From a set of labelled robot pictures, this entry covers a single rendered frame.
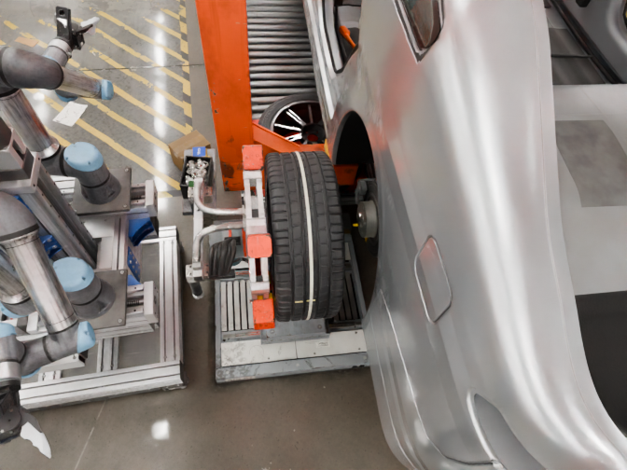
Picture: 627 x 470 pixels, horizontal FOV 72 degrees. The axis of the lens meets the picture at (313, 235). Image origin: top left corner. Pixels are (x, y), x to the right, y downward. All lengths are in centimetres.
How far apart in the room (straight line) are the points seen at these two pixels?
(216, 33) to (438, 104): 89
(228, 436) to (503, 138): 188
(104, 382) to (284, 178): 131
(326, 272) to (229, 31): 88
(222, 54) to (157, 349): 137
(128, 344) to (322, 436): 105
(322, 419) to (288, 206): 128
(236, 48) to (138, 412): 174
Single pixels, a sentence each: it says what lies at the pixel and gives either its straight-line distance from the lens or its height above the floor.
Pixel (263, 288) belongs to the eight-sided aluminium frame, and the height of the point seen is 96.
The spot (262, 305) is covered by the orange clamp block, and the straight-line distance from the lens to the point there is 154.
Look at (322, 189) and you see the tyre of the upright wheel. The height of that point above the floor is 118.
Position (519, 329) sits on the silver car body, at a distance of 81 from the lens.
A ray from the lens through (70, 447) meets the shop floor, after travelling 250.
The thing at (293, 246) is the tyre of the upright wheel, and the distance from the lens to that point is 138.
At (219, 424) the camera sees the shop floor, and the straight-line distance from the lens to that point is 234.
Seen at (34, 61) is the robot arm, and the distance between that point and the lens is 159.
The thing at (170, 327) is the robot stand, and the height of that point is 23.
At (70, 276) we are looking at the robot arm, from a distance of 154.
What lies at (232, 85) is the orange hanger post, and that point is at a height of 119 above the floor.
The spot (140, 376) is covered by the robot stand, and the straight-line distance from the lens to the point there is 222.
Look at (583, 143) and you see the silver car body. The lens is 221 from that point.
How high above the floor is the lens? 231
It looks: 58 degrees down
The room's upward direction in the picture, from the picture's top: 9 degrees clockwise
